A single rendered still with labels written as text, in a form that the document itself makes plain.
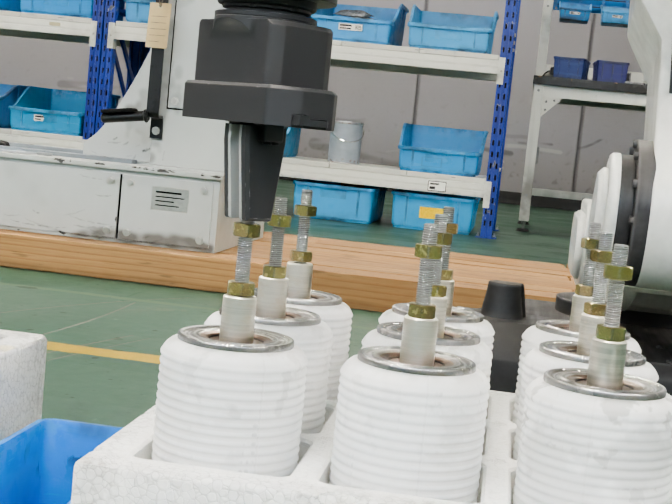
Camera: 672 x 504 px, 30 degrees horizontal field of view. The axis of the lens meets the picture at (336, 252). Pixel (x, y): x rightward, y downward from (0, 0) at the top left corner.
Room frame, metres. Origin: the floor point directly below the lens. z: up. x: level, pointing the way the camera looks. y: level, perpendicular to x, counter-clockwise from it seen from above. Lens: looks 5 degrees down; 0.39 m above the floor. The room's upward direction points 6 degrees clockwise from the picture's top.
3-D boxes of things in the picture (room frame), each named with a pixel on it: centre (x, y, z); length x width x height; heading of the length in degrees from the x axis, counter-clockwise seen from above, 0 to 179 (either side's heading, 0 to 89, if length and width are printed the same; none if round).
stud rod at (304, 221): (1.04, 0.03, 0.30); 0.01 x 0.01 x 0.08
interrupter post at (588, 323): (0.89, -0.19, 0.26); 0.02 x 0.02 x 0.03
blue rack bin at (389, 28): (5.81, 0.00, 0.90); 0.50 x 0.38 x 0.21; 170
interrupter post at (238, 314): (0.80, 0.06, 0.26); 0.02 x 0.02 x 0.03
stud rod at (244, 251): (0.80, 0.06, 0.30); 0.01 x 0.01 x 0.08
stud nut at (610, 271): (0.77, -0.18, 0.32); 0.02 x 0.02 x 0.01; 83
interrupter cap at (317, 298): (1.04, 0.03, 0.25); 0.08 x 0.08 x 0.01
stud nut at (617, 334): (0.77, -0.18, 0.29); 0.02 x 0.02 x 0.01; 83
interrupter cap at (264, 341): (0.80, 0.06, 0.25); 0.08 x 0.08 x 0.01
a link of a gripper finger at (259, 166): (0.79, 0.05, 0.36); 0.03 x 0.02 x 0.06; 131
